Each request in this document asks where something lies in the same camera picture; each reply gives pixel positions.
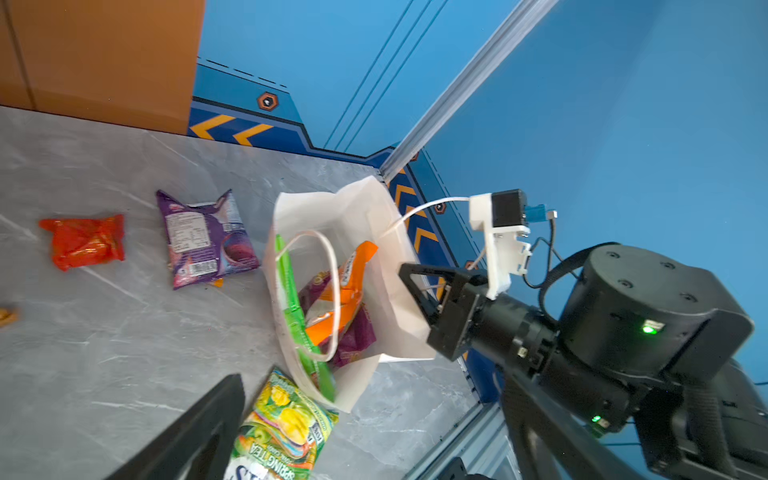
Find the red candy wrapper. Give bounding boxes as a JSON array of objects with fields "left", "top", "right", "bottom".
[{"left": 38, "top": 214, "right": 125, "bottom": 271}]

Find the white paper gift bag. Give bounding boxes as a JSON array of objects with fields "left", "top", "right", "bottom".
[{"left": 262, "top": 176, "right": 440, "bottom": 412}]

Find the aluminium frame rail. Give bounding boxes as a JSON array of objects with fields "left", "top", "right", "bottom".
[{"left": 404, "top": 403, "right": 520, "bottom": 479}]

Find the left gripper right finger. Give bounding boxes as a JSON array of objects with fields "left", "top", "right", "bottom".
[{"left": 501, "top": 371, "right": 642, "bottom": 479}]

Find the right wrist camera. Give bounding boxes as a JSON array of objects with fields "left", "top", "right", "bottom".
[{"left": 469, "top": 189, "right": 558, "bottom": 300}]

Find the orange Fox's candy bag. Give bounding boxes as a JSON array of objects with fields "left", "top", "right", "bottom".
[{"left": 306, "top": 241, "right": 378, "bottom": 346}]

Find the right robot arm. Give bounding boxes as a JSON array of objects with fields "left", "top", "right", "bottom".
[{"left": 399, "top": 242, "right": 767, "bottom": 479}]

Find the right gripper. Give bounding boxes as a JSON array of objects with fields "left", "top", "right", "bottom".
[{"left": 399, "top": 263, "right": 488, "bottom": 361}]

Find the orange candy wrapper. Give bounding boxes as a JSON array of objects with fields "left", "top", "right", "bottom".
[{"left": 0, "top": 308, "right": 19, "bottom": 328}]

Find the right aluminium corner post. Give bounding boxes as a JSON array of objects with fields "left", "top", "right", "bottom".
[{"left": 379, "top": 0, "right": 557, "bottom": 182}]

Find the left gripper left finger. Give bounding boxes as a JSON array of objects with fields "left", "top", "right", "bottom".
[{"left": 109, "top": 374, "right": 245, "bottom": 479}]

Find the green chips bag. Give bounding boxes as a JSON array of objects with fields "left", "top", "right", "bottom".
[{"left": 275, "top": 230, "right": 341, "bottom": 402}]

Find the magenta raisin snack pouch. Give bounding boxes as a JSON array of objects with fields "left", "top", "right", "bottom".
[{"left": 298, "top": 272, "right": 376, "bottom": 371}]

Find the purple snack packet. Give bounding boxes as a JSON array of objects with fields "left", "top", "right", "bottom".
[{"left": 155, "top": 190, "right": 260, "bottom": 290}]

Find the green Fox's candy bag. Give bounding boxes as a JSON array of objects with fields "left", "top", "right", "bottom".
[{"left": 224, "top": 368, "right": 338, "bottom": 480}]

